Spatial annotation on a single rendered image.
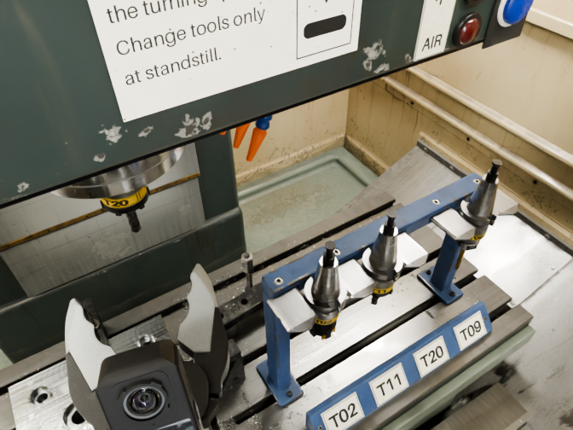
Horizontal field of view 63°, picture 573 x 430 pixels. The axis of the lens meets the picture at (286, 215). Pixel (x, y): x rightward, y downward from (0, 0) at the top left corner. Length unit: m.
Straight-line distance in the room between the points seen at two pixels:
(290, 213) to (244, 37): 1.49
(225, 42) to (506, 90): 1.16
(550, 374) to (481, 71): 0.79
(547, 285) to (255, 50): 1.21
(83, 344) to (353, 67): 0.28
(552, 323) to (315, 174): 1.01
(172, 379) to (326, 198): 1.56
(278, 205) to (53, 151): 1.54
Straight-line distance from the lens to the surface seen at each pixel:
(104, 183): 0.44
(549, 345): 1.35
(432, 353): 1.02
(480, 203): 0.86
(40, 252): 1.17
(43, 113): 0.26
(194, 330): 0.38
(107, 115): 0.26
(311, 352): 1.03
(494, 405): 1.25
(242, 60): 0.28
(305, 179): 1.88
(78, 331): 0.41
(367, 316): 1.09
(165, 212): 1.19
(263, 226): 1.70
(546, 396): 1.32
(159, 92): 0.27
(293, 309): 0.70
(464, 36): 0.39
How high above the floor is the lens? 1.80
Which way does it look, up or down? 44 degrees down
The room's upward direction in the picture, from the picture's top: 1 degrees counter-clockwise
